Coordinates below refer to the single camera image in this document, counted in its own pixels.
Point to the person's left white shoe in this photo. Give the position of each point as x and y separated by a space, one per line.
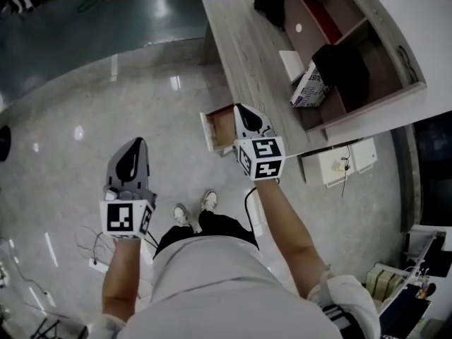
182 214

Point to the white round grommet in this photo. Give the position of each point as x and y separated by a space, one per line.
299 27

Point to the person's left forearm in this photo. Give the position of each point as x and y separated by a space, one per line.
120 281

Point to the black framed glass door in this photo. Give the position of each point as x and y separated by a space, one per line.
434 175

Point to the dark screen panel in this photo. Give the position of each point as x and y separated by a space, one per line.
406 313

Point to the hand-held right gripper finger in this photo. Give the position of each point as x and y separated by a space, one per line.
239 124
265 123

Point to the large white box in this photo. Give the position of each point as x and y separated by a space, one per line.
326 168

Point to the black cloth bundle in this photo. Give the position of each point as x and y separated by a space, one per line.
270 9

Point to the person's black trousers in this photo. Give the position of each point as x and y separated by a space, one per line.
212 228

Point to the black folding stand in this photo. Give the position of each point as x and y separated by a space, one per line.
53 330

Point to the small white power strip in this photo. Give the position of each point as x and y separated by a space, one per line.
49 298

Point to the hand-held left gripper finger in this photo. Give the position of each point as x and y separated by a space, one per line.
144 175
113 175

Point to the black round stand base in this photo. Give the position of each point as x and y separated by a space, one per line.
4 143

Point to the black box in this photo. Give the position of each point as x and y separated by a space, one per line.
340 65

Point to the white table frame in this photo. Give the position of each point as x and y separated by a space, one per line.
423 235

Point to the small white box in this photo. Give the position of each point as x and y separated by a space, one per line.
363 155

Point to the person's white shoe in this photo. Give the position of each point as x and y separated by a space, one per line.
209 200
182 214

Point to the printed letter pattern box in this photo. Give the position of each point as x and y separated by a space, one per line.
310 90

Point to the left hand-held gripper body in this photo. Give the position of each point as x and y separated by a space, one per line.
120 217

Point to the grey wooden shelf hutch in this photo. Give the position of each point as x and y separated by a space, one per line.
395 23

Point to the person's light grey shirt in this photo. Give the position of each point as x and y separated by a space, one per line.
219 295

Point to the white flat box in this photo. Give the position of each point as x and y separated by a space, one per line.
291 65

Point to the person's right white shoe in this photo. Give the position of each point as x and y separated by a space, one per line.
209 200

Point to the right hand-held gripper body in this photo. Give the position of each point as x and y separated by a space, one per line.
265 154

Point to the wooden drawer with white front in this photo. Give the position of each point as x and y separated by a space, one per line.
222 129

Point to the person's right forearm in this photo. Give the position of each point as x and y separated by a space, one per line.
293 238

